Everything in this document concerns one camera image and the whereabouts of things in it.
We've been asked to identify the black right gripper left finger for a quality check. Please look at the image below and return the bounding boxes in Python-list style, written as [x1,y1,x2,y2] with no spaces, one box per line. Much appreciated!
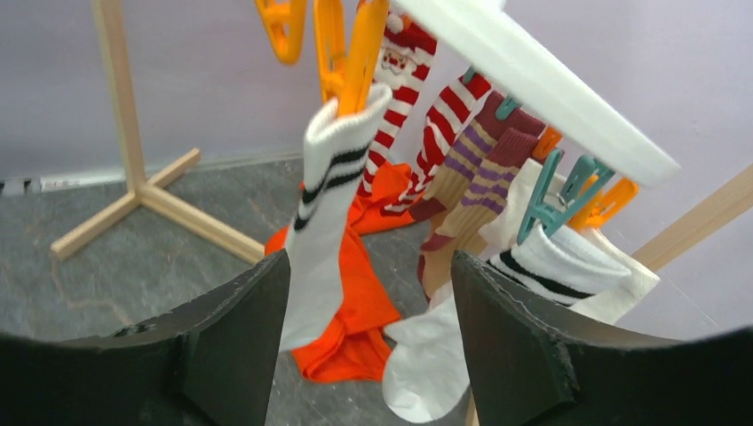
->
[1,251,290,425]

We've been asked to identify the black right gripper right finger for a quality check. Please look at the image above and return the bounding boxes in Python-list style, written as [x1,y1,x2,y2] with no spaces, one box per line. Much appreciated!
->
[451,252,752,426]

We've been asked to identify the white sock with black stripes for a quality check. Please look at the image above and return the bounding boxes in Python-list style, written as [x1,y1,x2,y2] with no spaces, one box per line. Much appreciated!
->
[382,225,642,423]

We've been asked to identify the white round clip hanger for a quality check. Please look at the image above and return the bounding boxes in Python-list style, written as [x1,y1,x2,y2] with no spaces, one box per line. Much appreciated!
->
[397,0,680,187]

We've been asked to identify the hanging white sock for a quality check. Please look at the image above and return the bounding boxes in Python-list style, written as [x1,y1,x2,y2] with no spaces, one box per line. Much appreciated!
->
[570,228,661,325]
[479,159,564,259]

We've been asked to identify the orange cloth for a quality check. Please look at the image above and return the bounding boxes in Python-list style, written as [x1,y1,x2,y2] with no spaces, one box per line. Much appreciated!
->
[292,162,415,383]

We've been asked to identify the teal clothes peg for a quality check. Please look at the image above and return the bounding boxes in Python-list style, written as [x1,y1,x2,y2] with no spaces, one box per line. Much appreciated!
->
[516,148,615,245]

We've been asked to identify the purple tan striped sock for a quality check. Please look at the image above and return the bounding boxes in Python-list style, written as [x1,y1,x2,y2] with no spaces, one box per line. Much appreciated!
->
[409,91,545,222]
[418,129,539,298]

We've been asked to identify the red white striped sock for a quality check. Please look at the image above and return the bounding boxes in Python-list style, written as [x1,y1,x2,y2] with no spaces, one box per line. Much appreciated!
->
[358,12,437,196]
[381,71,491,217]

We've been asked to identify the orange clothes peg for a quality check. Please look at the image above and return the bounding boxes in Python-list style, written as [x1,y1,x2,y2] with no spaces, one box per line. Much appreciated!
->
[313,0,390,117]

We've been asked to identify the wooden drying rack frame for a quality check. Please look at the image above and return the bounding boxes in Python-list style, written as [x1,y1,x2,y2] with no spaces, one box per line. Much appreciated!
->
[50,0,753,426]

